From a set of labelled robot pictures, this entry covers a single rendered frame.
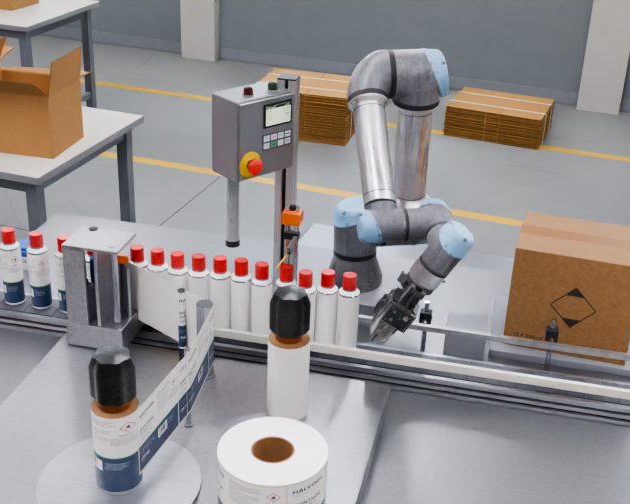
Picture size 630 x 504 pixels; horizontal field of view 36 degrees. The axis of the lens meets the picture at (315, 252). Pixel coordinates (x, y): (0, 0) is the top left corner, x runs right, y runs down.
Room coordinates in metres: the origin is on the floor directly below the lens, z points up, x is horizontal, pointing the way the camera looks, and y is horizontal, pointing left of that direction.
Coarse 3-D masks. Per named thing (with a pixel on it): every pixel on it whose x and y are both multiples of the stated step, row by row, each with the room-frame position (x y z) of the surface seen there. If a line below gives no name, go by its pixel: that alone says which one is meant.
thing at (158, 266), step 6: (150, 252) 2.10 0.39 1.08; (156, 252) 2.09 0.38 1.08; (162, 252) 2.09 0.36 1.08; (156, 258) 2.09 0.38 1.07; (162, 258) 2.09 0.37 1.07; (150, 264) 2.10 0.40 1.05; (156, 264) 2.09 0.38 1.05; (162, 264) 2.09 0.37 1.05; (150, 270) 2.08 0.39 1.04; (156, 270) 2.08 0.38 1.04; (162, 270) 2.08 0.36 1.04; (162, 276) 2.08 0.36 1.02
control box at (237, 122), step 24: (216, 96) 2.10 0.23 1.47; (240, 96) 2.10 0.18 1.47; (264, 96) 2.11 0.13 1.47; (288, 96) 2.15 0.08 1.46; (216, 120) 2.10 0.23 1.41; (240, 120) 2.05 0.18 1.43; (216, 144) 2.11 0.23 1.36; (240, 144) 2.05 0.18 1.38; (216, 168) 2.11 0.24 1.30; (240, 168) 2.05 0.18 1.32; (264, 168) 2.10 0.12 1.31
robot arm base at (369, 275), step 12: (336, 252) 2.32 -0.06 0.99; (336, 264) 2.32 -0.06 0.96; (348, 264) 2.30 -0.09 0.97; (360, 264) 2.30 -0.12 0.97; (372, 264) 2.31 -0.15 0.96; (336, 276) 2.32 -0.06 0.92; (360, 276) 2.29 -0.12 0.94; (372, 276) 2.31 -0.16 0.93; (360, 288) 2.28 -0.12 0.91; (372, 288) 2.29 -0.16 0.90
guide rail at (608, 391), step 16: (224, 336) 2.02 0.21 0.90; (240, 336) 2.01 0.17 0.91; (256, 336) 2.00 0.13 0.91; (320, 352) 1.97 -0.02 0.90; (336, 352) 1.96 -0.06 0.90; (352, 352) 1.96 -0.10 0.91; (368, 352) 1.95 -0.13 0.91; (432, 368) 1.92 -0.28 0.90; (448, 368) 1.91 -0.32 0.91; (464, 368) 1.90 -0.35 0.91; (480, 368) 1.90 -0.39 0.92; (544, 384) 1.87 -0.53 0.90; (560, 384) 1.86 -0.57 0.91; (576, 384) 1.85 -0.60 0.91; (592, 384) 1.85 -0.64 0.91
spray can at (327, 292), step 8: (328, 272) 2.02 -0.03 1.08; (328, 280) 2.01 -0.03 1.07; (320, 288) 2.01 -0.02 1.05; (328, 288) 2.01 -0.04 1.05; (336, 288) 2.02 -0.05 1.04; (320, 296) 2.00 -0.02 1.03; (328, 296) 2.00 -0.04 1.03; (336, 296) 2.01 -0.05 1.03; (320, 304) 2.00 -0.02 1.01; (328, 304) 2.00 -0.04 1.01; (336, 304) 2.01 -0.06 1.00; (320, 312) 2.00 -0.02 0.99; (328, 312) 2.00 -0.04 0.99; (336, 312) 2.02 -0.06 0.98; (320, 320) 2.00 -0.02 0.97; (328, 320) 2.00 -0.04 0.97; (336, 320) 2.02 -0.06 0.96; (320, 328) 2.00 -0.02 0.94; (328, 328) 2.00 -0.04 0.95; (320, 336) 2.00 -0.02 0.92; (328, 336) 2.00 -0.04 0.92
